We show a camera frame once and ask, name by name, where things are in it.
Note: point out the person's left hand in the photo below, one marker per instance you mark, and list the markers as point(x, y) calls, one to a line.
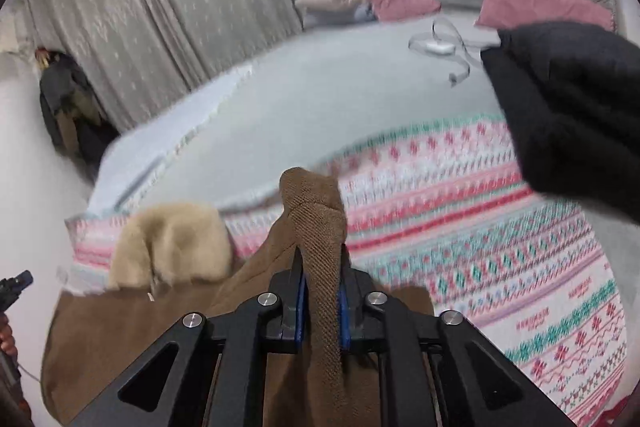
point(5, 334)

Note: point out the hanging dark clothes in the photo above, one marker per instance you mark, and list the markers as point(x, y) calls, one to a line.
point(62, 97)

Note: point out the grey bed sheet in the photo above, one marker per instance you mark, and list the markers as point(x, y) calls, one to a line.
point(350, 97)

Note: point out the grey star-print curtain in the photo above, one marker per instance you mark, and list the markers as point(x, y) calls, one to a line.
point(175, 7)

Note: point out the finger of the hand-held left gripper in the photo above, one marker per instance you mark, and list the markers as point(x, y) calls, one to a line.
point(17, 282)

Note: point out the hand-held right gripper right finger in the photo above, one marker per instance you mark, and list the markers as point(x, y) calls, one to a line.
point(343, 322)

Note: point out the patterned knit-print blanket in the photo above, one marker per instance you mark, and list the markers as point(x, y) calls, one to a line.
point(475, 257)

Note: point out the black puffer jacket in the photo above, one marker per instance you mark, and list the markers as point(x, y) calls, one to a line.
point(575, 107)

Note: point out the brown jacket with fur collar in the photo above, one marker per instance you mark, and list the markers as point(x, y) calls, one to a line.
point(320, 232)

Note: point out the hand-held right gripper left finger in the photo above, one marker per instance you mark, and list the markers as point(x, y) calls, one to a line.
point(300, 312)

